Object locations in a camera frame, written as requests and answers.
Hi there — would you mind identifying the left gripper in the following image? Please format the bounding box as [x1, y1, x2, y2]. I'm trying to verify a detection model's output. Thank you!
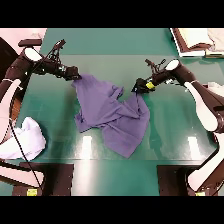
[63, 65, 82, 82]

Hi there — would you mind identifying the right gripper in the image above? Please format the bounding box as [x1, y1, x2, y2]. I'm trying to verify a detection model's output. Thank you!
[131, 77, 156, 94]

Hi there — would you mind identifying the purple T-shirt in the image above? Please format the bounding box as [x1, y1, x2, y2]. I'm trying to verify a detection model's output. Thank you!
[70, 73, 152, 159]

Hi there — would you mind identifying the white garment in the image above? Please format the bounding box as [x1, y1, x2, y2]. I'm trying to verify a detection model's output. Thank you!
[178, 28, 215, 51]
[0, 116, 48, 162]

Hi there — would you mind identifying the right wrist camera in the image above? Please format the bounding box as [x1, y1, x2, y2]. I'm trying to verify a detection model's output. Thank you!
[144, 58, 168, 76]

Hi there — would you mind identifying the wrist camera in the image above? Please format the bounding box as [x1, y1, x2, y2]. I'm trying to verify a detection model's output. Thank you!
[144, 58, 168, 76]
[42, 39, 67, 68]

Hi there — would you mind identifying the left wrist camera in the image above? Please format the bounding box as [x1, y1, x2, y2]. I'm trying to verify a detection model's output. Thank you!
[42, 39, 67, 68]

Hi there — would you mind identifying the black cable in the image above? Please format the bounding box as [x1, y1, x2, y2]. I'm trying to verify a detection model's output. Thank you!
[8, 99, 44, 196]

